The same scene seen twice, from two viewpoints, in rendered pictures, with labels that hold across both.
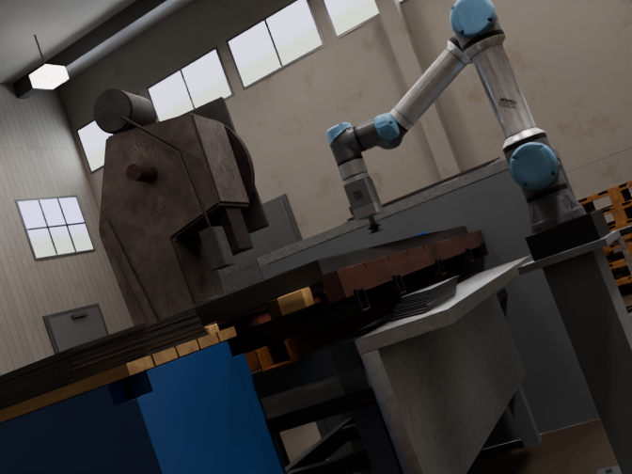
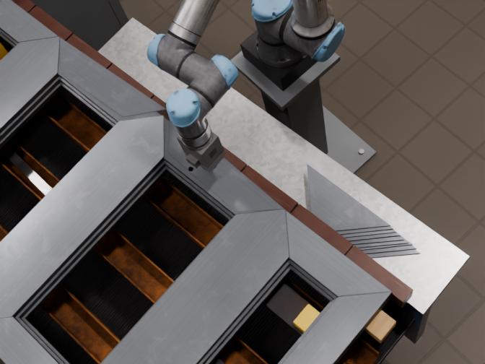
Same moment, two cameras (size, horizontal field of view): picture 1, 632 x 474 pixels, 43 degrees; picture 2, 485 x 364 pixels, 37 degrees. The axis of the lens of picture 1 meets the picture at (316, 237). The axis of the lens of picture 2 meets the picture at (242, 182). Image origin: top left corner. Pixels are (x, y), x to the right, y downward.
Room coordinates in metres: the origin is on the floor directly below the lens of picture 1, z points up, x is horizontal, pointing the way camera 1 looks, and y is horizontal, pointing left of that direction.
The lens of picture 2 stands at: (1.62, 0.48, 2.59)
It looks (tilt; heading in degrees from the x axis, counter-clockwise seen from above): 65 degrees down; 310
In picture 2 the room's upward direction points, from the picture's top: 22 degrees counter-clockwise
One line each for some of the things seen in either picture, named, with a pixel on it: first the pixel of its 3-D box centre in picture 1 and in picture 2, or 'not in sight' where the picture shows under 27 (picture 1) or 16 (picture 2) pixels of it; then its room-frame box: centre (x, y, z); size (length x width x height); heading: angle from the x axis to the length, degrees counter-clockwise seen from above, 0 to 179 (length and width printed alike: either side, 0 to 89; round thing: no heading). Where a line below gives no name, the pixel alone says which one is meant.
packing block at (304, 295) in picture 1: (296, 301); (379, 326); (1.71, 0.09, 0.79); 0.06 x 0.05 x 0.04; 68
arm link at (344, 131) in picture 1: (344, 144); (187, 113); (2.23, -0.17, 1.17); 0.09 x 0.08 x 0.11; 72
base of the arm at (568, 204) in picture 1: (552, 207); (279, 36); (2.21, -0.64, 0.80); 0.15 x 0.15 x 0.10
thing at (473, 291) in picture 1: (467, 292); (260, 149); (2.18, -0.34, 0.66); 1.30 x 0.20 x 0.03; 158
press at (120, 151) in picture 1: (207, 247); not in sight; (7.05, 0.93, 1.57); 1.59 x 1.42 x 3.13; 63
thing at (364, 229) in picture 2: (420, 300); (348, 223); (1.87, -0.18, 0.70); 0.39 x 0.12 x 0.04; 158
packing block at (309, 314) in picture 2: (283, 307); (309, 321); (1.87, 0.13, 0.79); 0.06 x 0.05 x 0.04; 68
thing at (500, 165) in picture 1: (410, 208); not in sight; (3.55, -0.44, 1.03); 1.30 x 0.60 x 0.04; 68
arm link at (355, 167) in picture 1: (354, 170); (193, 129); (2.23, -0.16, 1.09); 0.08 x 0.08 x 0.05
